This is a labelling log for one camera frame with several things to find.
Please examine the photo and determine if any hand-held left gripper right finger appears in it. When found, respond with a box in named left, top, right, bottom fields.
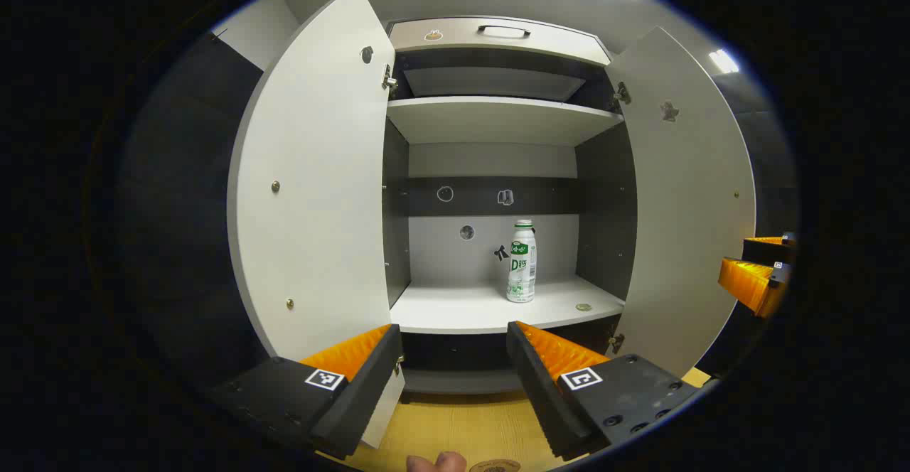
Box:
left=506, top=321, right=701, bottom=462

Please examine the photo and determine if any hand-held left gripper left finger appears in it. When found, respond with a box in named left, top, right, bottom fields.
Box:
left=210, top=324, right=405, bottom=460

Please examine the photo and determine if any grey cabinet door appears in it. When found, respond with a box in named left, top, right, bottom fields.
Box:
left=227, top=0, right=406, bottom=450
left=604, top=26, right=756, bottom=380

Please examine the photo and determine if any white bottle with green label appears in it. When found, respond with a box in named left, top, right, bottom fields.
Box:
left=506, top=219, right=538, bottom=304

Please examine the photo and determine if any grey cabinet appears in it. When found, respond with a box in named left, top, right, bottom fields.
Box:
left=380, top=16, right=641, bottom=396

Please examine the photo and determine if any grey cabinet shelf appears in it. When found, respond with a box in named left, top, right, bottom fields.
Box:
left=386, top=95, right=625, bottom=147

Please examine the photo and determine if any black backdrop cloth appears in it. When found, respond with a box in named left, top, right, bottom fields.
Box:
left=117, top=31, right=801, bottom=387

